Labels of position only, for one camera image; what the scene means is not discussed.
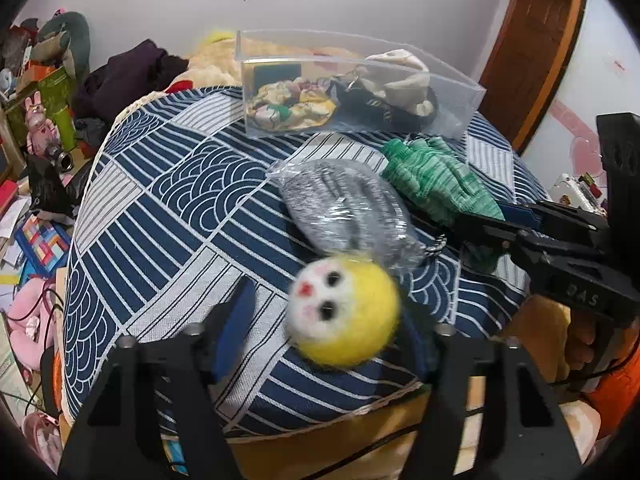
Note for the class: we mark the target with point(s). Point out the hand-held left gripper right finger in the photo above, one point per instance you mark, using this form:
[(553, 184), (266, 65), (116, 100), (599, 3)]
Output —
[(416, 347)]

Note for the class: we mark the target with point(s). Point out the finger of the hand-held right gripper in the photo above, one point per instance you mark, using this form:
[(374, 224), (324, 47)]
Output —
[(522, 214), (487, 235)]

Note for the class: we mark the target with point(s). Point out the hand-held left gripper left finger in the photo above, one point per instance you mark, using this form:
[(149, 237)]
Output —
[(234, 320)]

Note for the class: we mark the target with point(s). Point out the green striped knit gloves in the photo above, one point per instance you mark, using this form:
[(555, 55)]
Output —
[(435, 180)]

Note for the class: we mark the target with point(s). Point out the yellow felt face ball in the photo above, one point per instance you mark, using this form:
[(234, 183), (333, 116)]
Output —
[(345, 310)]

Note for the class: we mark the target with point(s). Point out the clear plastic box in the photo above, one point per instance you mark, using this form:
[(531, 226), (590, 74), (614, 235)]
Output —
[(450, 105)]

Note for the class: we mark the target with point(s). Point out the person's right hand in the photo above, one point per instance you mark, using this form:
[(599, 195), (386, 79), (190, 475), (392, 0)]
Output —
[(582, 342)]

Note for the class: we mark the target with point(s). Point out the blue white patterned tablecloth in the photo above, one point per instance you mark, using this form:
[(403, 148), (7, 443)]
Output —
[(175, 200)]

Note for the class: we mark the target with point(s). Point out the grey gloves in plastic bag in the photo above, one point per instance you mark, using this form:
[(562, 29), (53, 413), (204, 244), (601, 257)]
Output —
[(340, 210)]

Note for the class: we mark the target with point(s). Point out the black sock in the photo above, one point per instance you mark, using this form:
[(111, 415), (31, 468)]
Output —
[(395, 110)]

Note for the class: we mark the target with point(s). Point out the brown wooden door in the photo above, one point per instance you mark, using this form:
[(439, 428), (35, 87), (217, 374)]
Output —
[(540, 45)]

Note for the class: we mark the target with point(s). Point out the beige cloth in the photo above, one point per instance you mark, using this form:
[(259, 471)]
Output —
[(400, 77)]

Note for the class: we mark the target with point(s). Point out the colourful puzzle box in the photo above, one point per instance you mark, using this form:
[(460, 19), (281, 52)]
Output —
[(42, 247)]

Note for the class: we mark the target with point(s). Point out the pink plush toy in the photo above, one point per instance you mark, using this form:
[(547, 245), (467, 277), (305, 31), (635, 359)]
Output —
[(27, 310)]

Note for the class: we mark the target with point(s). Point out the yellow floral fabric scrunchie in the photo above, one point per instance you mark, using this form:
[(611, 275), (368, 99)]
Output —
[(287, 102)]

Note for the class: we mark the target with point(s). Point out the black plastic bag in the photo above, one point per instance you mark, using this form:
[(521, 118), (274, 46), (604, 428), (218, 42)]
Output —
[(47, 190)]

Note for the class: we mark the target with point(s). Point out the cream yellow plush toy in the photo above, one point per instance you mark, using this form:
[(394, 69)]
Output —
[(210, 67)]

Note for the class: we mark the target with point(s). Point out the dark purple clothing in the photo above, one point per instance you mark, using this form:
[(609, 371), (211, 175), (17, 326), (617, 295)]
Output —
[(135, 75)]

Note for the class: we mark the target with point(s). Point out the pink bunny toy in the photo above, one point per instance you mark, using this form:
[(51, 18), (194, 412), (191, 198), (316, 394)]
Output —
[(37, 125)]

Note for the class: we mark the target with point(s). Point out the green box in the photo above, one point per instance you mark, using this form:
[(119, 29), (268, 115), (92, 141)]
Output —
[(57, 95)]

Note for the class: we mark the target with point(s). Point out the grey green plush toy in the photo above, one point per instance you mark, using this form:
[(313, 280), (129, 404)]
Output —
[(67, 35)]

